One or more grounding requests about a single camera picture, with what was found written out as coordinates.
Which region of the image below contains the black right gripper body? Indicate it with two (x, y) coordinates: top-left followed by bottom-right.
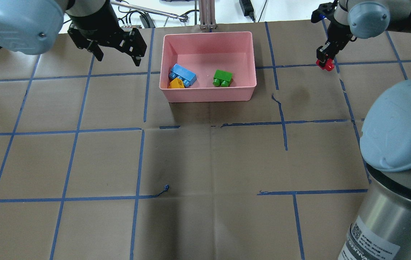
(321, 20), (354, 55)

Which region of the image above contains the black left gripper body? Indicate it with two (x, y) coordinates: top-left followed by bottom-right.
(68, 4), (123, 52)

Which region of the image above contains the red toy block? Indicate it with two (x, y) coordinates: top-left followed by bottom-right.
(316, 58), (336, 72)

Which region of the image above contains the yellow toy block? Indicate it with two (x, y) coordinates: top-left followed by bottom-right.
(168, 78), (185, 89)

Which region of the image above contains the blue toy block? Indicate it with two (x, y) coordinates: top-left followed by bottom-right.
(169, 64), (197, 88)

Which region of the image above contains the green toy block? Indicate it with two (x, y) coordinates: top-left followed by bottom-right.
(212, 69), (233, 87)

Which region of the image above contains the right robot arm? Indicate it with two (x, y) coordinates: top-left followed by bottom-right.
(311, 0), (411, 260)

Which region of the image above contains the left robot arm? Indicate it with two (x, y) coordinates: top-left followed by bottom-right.
(0, 0), (147, 66)

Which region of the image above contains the pink plastic box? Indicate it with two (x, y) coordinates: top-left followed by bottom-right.
(159, 31), (257, 103)

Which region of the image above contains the black power adapter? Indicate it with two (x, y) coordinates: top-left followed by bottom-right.
(238, 0), (255, 22)

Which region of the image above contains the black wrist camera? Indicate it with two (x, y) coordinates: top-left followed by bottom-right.
(311, 0), (339, 23)

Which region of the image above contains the aluminium frame post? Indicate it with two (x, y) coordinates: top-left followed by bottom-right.
(198, 0), (217, 30)

